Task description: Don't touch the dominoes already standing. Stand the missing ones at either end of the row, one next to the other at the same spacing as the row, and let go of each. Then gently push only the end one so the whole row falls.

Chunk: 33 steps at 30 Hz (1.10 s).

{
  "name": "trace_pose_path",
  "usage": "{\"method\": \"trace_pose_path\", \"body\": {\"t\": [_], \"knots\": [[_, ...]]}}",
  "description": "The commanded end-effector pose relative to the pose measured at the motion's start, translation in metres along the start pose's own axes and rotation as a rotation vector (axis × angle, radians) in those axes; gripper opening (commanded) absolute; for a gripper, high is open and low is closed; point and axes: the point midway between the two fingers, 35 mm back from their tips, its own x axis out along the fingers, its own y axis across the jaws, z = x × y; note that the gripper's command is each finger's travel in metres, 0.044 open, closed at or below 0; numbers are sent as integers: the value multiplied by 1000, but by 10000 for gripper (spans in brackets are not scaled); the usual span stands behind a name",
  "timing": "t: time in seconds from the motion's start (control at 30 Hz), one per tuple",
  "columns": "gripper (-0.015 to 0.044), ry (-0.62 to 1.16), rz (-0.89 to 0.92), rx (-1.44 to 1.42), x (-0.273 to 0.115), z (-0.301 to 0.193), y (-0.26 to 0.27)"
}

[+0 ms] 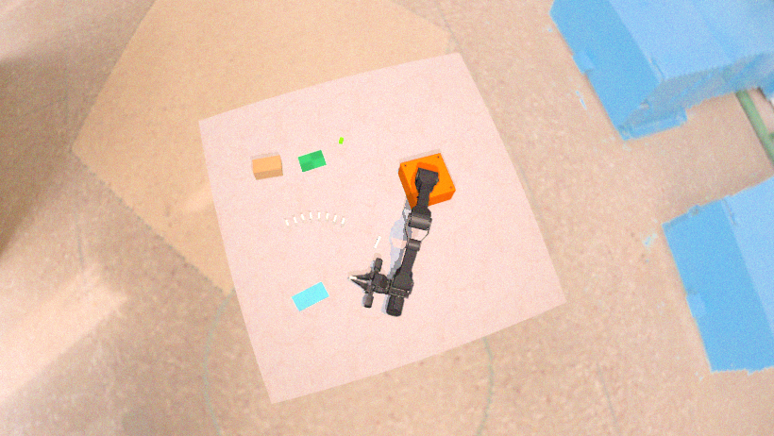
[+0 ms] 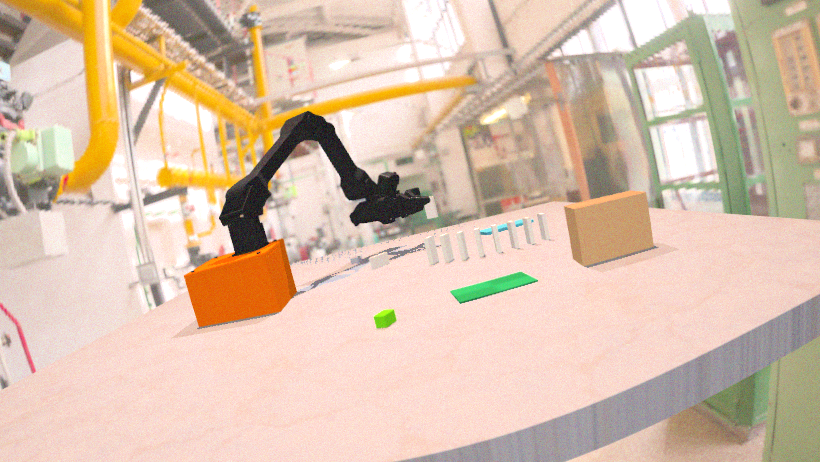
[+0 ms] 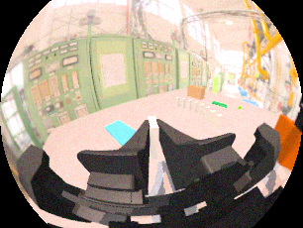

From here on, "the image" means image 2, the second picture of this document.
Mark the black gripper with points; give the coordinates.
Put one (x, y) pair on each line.
(398, 205)

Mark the small green block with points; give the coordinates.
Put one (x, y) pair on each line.
(385, 318)

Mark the green domino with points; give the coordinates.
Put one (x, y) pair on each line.
(492, 287)

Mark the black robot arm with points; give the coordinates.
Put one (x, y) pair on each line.
(247, 197)

